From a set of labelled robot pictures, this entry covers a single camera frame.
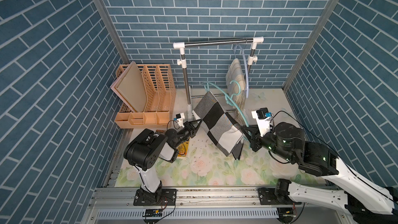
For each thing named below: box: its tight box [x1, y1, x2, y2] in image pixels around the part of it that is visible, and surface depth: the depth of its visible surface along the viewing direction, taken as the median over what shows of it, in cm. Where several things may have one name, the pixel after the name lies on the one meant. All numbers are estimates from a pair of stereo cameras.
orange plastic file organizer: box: [115, 64, 177, 130], surface depth 100 cm
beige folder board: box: [110, 60, 148, 114], surface depth 93 cm
